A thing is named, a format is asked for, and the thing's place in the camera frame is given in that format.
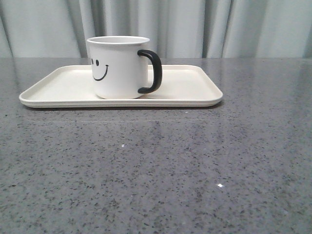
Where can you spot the cream rectangular plastic tray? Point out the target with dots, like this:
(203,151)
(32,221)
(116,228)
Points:
(71,87)

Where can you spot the pale green curtain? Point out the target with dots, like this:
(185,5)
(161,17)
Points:
(176,28)

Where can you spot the white smiley mug black handle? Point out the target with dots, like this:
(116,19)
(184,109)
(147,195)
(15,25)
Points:
(123,67)

